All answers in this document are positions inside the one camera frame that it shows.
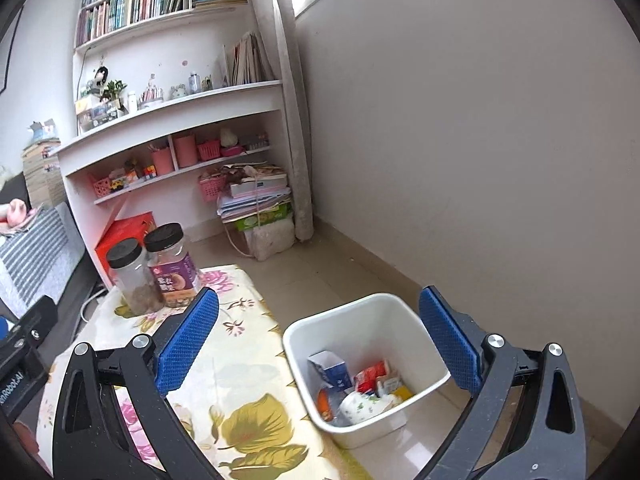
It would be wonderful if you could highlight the floral paper cup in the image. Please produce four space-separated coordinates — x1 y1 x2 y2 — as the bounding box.
337 391 402 427

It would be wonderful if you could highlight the white bookshelf unit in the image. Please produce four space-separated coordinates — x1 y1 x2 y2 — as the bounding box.
58 0 312 284

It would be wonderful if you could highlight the green tissue box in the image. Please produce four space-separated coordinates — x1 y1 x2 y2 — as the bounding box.
233 203 292 232

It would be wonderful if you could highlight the purple label nut jar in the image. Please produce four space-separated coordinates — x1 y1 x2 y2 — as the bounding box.
143 222 202 308

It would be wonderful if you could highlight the tall book stack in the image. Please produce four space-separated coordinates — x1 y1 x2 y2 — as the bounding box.
22 140 66 208

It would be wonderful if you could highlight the pink plush toy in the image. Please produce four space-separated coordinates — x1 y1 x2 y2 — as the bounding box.
0 198 29 228

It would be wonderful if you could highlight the grey sofa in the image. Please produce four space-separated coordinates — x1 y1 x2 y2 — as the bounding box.
1 174 98 361

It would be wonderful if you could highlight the beige curtain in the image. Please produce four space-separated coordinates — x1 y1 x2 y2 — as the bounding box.
238 0 317 244

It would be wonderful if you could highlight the white power cable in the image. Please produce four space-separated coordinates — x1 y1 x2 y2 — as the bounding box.
78 285 109 325

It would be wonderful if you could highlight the pink hanging basket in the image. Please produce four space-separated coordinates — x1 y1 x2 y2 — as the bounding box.
198 174 226 203

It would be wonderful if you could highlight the striped quilted sofa cover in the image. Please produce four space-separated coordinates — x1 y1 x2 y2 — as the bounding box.
1 203 86 318

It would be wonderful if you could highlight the pink pen holder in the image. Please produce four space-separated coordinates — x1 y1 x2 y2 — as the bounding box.
174 133 198 169
152 148 175 177

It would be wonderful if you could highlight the red gift box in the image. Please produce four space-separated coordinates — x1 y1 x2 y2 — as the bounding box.
96 211 156 272

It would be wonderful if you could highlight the blue cardboard box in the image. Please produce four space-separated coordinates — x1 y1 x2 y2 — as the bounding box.
308 350 354 391

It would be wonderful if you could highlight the clear jar black lid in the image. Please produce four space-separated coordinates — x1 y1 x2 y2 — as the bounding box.
106 237 164 315

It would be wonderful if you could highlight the yellow snack packet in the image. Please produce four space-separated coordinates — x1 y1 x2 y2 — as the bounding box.
376 374 413 403

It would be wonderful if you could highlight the white plastic trash bin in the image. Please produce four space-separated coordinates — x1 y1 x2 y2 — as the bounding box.
282 292 450 450

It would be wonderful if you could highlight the red snack wrapper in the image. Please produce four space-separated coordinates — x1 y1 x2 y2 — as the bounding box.
352 360 392 394

